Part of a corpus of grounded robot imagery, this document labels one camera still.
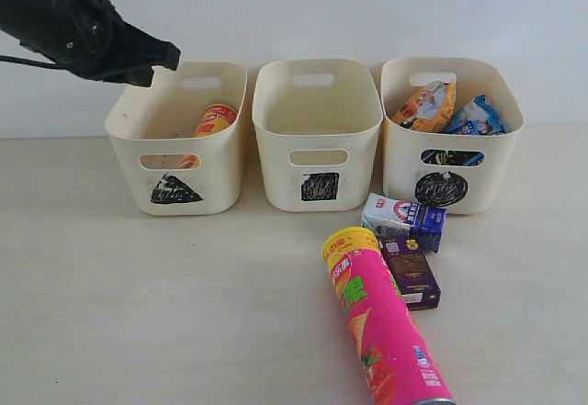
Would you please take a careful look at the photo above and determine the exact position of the orange snack bag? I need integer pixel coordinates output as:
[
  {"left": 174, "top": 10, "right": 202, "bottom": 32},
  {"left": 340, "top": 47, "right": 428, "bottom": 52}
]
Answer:
[{"left": 390, "top": 81, "right": 457, "bottom": 133}]

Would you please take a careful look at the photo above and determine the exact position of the pink chips can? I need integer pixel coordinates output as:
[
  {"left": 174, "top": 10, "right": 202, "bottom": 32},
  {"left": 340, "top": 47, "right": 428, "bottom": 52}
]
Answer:
[{"left": 322, "top": 226, "right": 455, "bottom": 405}]

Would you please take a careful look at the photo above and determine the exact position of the cream bin with square mark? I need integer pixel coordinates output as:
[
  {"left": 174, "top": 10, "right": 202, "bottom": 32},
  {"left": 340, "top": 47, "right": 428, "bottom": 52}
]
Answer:
[{"left": 252, "top": 59, "right": 383, "bottom": 212}]

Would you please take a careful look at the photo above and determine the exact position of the purple box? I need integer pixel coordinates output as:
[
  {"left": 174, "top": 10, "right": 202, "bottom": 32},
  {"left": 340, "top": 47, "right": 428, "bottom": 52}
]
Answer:
[{"left": 379, "top": 237, "right": 441, "bottom": 310}]

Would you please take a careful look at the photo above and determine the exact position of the cream bin with circle mark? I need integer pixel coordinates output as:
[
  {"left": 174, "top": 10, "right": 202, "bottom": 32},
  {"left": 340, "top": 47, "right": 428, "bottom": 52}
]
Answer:
[{"left": 380, "top": 57, "right": 524, "bottom": 215}]

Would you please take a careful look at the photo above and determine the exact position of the cream bin with triangle mark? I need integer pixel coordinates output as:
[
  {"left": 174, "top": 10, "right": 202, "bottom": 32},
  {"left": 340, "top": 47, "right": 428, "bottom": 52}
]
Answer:
[{"left": 105, "top": 62, "right": 248, "bottom": 216}]

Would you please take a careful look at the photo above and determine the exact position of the yellow chips can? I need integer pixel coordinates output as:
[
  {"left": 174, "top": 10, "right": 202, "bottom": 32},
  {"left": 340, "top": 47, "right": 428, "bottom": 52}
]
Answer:
[{"left": 177, "top": 104, "right": 238, "bottom": 169}]

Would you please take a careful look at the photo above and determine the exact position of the white and blue milk carton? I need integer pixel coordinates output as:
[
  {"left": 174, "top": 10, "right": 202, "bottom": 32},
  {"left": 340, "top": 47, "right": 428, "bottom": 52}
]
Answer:
[{"left": 361, "top": 193, "right": 447, "bottom": 253}]

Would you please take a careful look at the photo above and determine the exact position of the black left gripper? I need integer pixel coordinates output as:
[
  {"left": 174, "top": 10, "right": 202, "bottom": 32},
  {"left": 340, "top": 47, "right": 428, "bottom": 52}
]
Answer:
[{"left": 1, "top": 0, "right": 181, "bottom": 87}]

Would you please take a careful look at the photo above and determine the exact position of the blue snack bag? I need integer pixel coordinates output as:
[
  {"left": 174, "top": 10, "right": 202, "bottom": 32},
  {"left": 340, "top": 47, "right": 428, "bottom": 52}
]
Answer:
[{"left": 421, "top": 95, "right": 506, "bottom": 167}]

